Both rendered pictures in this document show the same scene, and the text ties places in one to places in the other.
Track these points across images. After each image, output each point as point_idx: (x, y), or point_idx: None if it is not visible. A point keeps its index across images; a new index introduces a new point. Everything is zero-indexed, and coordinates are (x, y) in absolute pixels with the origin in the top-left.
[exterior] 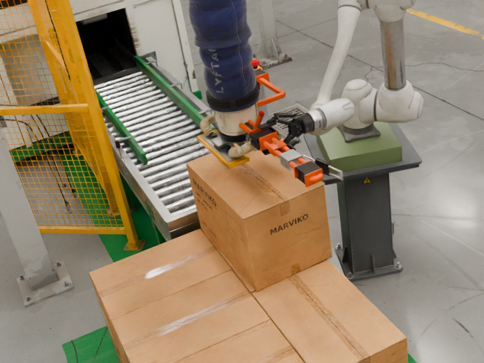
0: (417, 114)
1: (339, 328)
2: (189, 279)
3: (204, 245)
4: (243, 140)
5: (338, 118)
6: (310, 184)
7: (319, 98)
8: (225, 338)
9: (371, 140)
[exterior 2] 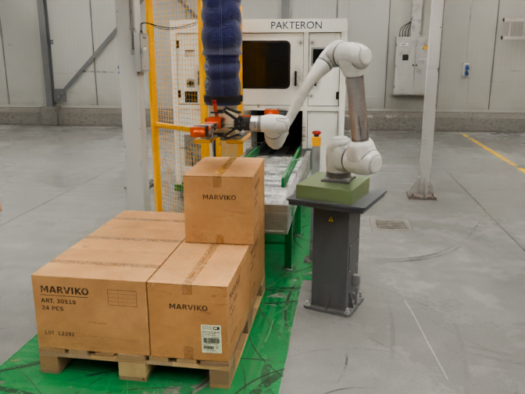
0: (368, 167)
1: (198, 269)
2: (162, 227)
3: None
4: None
5: (269, 125)
6: (194, 135)
7: None
8: (135, 251)
9: (337, 184)
